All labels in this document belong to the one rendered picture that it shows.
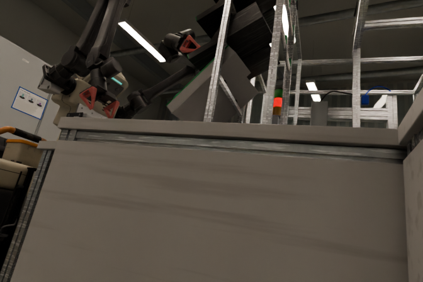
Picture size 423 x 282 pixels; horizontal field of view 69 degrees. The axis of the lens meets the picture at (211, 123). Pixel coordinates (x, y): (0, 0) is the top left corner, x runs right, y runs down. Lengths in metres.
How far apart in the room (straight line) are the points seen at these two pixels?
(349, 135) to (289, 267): 0.24
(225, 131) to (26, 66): 3.65
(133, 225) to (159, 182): 0.10
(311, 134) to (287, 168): 0.07
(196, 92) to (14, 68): 3.23
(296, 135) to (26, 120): 3.69
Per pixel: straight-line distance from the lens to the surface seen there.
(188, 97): 0.99
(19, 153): 1.75
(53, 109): 4.26
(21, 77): 4.09
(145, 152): 0.67
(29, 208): 1.22
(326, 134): 0.58
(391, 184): 0.57
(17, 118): 4.02
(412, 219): 0.51
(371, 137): 0.59
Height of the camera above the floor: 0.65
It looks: 19 degrees up
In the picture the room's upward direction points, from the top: 10 degrees clockwise
